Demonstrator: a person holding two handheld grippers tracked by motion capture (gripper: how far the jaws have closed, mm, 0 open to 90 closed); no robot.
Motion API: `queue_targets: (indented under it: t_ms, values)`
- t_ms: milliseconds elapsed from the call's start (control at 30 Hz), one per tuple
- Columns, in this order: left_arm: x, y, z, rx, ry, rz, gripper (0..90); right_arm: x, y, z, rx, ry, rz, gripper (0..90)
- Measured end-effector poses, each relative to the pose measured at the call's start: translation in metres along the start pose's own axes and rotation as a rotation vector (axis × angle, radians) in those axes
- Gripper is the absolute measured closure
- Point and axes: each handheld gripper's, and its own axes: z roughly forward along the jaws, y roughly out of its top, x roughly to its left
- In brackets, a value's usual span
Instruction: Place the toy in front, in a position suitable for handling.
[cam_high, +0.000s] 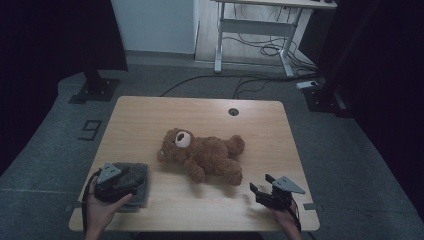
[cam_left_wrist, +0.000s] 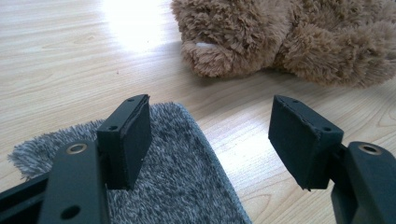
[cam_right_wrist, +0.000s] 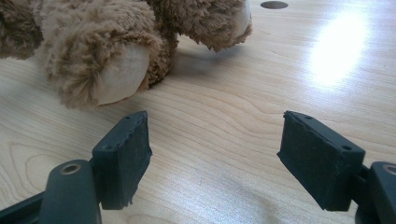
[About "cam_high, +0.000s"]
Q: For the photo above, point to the grey tape strip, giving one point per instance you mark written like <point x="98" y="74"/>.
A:
<point x="312" y="206"/>
<point x="71" y="208"/>

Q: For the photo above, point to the person's right hand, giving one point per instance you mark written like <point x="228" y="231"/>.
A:
<point x="288" y="218"/>

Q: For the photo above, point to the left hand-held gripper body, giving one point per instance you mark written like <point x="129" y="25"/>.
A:
<point x="108" y="191"/>

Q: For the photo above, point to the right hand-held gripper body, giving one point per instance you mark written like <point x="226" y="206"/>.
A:
<point x="276" y="198"/>

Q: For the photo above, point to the person's left hand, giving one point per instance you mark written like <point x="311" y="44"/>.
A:
<point x="100" y="213"/>

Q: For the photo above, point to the white power strip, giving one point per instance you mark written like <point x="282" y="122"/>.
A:
<point x="306" y="84"/>

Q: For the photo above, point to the white metal frame desk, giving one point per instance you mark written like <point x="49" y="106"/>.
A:
<point x="256" y="26"/>

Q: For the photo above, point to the black stand with square base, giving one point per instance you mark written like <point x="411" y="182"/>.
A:
<point x="96" y="90"/>

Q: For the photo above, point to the brown teddy bear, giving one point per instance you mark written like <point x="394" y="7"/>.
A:
<point x="208" y="156"/>

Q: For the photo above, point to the black stand with flat base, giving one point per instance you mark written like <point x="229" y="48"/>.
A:
<point x="325" y="100"/>

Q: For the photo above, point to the dark curtain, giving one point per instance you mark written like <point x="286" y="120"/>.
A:
<point x="50" y="50"/>
<point x="383" y="83"/>

